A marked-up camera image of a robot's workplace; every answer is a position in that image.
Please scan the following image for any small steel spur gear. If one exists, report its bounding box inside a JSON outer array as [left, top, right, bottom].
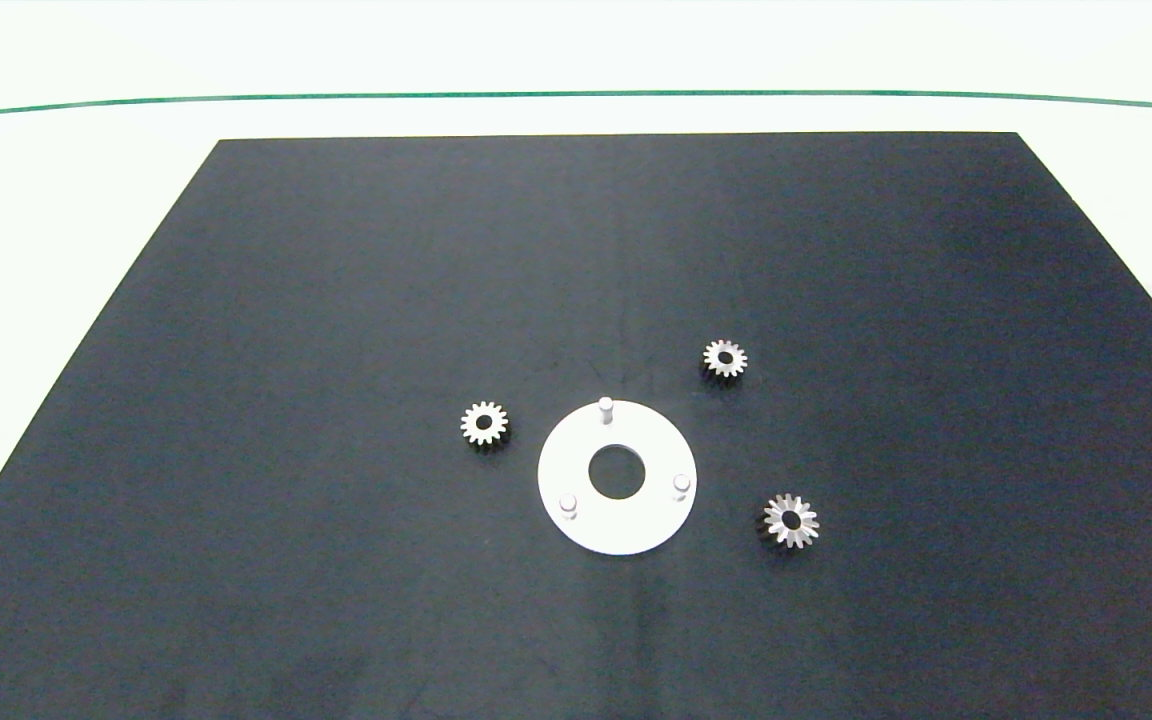
[[702, 339, 749, 381], [459, 401, 510, 448]]

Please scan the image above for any steel gear with pointed teeth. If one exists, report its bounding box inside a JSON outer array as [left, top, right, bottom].
[[761, 492, 821, 550]]

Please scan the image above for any round white plate with pins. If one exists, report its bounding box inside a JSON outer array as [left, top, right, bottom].
[[537, 397, 698, 557]]

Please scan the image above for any dark mat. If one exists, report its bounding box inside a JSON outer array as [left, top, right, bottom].
[[0, 132, 1152, 720]]

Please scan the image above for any green tape line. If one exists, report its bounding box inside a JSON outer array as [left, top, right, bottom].
[[0, 92, 1152, 121]]

